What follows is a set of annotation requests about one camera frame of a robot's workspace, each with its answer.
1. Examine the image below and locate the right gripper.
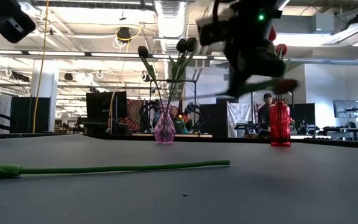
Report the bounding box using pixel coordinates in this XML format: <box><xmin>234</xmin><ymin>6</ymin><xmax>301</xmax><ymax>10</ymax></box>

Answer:
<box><xmin>227</xmin><ymin>6</ymin><xmax>287</xmax><ymax>98</ymax></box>

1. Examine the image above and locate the maroon artificial tulip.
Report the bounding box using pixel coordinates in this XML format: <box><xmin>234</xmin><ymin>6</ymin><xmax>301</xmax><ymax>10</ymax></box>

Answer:
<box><xmin>185</xmin><ymin>78</ymin><xmax>300</xmax><ymax>100</ymax></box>

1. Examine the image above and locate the black artificial tulip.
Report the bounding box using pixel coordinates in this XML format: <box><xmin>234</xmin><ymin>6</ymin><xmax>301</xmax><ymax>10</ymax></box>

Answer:
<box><xmin>168</xmin><ymin>37</ymin><xmax>198</xmax><ymax>108</ymax></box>
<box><xmin>137</xmin><ymin>45</ymin><xmax>166</xmax><ymax>108</ymax></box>

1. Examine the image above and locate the red ribbed glass vase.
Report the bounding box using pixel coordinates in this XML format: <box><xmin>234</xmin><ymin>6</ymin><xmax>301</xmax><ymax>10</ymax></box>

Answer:
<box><xmin>269</xmin><ymin>99</ymin><xmax>291</xmax><ymax>147</ymax></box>

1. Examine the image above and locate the purple glass vase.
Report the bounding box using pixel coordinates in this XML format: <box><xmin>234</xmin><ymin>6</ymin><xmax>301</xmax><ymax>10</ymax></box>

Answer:
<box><xmin>153</xmin><ymin>103</ymin><xmax>176</xmax><ymax>144</ymax></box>

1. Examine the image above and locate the white patterned cloth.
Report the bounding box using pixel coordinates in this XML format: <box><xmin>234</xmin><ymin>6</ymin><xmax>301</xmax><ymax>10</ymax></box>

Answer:
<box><xmin>227</xmin><ymin>102</ymin><xmax>252</xmax><ymax>138</ymax></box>

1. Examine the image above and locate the person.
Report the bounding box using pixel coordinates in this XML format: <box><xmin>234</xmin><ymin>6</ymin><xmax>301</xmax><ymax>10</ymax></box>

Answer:
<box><xmin>169</xmin><ymin>105</ymin><xmax>188</xmax><ymax>134</ymax></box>
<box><xmin>258</xmin><ymin>92</ymin><xmax>275</xmax><ymax>133</ymax></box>

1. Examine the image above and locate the wooden workbench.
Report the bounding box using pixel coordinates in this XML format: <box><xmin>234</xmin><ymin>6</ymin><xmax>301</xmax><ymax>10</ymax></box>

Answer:
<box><xmin>131</xmin><ymin>133</ymin><xmax>213</xmax><ymax>139</ymax></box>

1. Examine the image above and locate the grey desk monitor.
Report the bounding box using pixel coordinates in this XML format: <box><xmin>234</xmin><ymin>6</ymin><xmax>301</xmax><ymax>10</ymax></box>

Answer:
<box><xmin>333</xmin><ymin>100</ymin><xmax>358</xmax><ymax>119</ymax></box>

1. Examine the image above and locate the black office desk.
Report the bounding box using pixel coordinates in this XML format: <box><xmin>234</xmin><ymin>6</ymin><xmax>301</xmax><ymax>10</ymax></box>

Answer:
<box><xmin>321</xmin><ymin>126</ymin><xmax>358</xmax><ymax>141</ymax></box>

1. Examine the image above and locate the black ceiling fixture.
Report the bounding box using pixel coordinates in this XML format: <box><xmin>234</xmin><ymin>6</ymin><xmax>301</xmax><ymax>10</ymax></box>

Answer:
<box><xmin>116</xmin><ymin>26</ymin><xmax>132</xmax><ymax>44</ymax></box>

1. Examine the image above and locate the grey table mat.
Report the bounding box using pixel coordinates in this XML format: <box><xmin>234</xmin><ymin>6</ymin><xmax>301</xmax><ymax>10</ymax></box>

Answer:
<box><xmin>0</xmin><ymin>133</ymin><xmax>358</xmax><ymax>224</ymax></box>

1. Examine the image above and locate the black monitor screen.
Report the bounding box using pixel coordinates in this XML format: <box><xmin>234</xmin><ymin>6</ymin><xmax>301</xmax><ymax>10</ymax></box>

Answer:
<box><xmin>85</xmin><ymin>91</ymin><xmax>128</xmax><ymax>119</ymax></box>

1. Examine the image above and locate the ceiling light strip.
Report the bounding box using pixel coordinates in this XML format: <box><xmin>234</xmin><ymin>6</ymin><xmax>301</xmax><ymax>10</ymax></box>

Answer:
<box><xmin>0</xmin><ymin>49</ymin><xmax>269</xmax><ymax>62</ymax></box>

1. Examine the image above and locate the white building column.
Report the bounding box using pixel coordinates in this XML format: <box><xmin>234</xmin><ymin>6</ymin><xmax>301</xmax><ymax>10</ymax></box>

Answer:
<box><xmin>30</xmin><ymin>59</ymin><xmax>58</xmax><ymax>134</ymax></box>

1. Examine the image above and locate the black partition panel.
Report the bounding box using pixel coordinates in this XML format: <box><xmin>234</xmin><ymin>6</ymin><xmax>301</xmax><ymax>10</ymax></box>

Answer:
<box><xmin>10</xmin><ymin>96</ymin><xmax>51</xmax><ymax>134</ymax></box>

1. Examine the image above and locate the black metal frame rig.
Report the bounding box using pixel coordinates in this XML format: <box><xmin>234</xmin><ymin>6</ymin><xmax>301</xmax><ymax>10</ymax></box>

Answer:
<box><xmin>149</xmin><ymin>79</ymin><xmax>198</xmax><ymax>135</ymax></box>
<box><xmin>250</xmin><ymin>83</ymin><xmax>294</xmax><ymax>134</ymax></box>

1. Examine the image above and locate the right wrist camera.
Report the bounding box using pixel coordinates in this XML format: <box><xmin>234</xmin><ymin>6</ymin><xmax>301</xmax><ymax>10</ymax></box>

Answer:
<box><xmin>196</xmin><ymin>14</ymin><xmax>229</xmax><ymax>47</ymax></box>

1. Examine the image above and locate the silver ceiling duct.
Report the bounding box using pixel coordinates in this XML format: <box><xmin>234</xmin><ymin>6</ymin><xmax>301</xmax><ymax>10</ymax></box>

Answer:
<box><xmin>153</xmin><ymin>0</ymin><xmax>188</xmax><ymax>99</ymax></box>

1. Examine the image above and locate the patterned wall tapestry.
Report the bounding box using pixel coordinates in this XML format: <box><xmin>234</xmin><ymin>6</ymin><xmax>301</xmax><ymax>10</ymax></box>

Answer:
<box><xmin>119</xmin><ymin>98</ymin><xmax>145</xmax><ymax>132</ymax></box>

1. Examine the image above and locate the yellow power cord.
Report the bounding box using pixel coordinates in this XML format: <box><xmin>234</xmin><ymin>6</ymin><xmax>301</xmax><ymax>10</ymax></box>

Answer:
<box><xmin>32</xmin><ymin>0</ymin><xmax>50</xmax><ymax>125</ymax></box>

